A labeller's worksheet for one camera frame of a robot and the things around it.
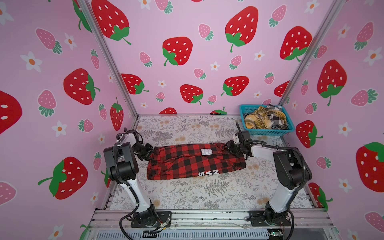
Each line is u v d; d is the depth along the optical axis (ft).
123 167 1.75
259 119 3.42
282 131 3.33
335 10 2.27
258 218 2.40
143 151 2.74
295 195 1.77
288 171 1.62
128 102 3.64
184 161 3.05
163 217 2.44
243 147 2.53
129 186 1.79
